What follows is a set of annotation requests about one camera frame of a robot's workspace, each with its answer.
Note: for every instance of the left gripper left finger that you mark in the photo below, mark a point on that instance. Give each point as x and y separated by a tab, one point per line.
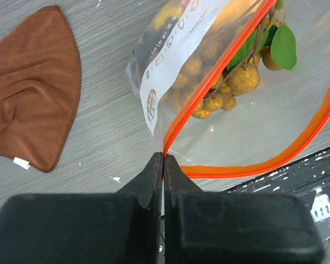
123	227

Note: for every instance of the clear orange-zip bag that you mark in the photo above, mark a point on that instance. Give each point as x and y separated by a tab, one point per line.
267	127

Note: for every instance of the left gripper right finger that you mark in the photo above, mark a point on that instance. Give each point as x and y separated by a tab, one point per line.
231	227

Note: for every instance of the brown longan bunch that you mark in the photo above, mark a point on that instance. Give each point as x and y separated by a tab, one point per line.
213	54

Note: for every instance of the slotted cable duct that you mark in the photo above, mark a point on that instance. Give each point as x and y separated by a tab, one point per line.
321	207

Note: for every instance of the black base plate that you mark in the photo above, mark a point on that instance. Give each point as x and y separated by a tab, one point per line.
303	178

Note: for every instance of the dark grape bunch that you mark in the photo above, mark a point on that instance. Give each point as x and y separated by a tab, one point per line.
148	47

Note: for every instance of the brown cloth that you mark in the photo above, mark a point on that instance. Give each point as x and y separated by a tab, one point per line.
40	84

